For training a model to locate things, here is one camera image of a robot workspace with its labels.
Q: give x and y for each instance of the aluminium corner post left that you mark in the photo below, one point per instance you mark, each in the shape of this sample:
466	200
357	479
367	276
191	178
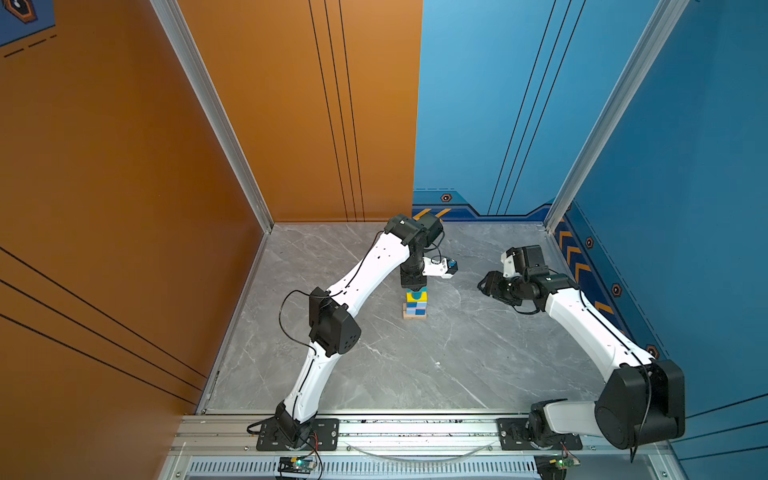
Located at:
176	29

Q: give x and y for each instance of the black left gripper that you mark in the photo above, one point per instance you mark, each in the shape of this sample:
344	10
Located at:
417	283

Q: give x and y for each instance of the aluminium corner post right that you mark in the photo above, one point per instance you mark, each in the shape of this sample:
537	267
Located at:
662	22

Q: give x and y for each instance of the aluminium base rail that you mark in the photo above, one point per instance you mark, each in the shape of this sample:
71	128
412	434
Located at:
405	445

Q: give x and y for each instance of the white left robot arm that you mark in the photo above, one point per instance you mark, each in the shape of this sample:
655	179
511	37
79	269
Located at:
403	245

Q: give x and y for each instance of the circuit board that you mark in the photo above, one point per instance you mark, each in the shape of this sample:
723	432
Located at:
565	462
296	467

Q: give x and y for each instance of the aluminium corner post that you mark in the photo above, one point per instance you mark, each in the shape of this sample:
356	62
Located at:
662	22
176	29

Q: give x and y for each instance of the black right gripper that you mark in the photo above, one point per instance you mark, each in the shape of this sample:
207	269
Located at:
491	283

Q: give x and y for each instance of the left circuit board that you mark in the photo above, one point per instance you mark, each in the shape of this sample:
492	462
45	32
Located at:
296	467

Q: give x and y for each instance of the teal wood block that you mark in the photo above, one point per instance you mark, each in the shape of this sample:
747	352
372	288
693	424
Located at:
416	295

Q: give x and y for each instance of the natural wood block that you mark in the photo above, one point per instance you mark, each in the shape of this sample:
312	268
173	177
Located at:
411	318

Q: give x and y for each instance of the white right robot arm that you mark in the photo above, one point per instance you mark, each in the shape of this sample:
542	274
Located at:
643	398

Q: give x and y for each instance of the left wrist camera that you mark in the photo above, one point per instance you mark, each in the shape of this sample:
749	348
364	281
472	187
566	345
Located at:
442	267

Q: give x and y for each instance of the right circuit board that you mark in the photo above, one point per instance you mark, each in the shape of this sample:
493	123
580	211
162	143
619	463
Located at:
565	462

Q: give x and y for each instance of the yellow wood block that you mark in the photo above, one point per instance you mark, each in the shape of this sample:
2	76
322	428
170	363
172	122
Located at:
422	300

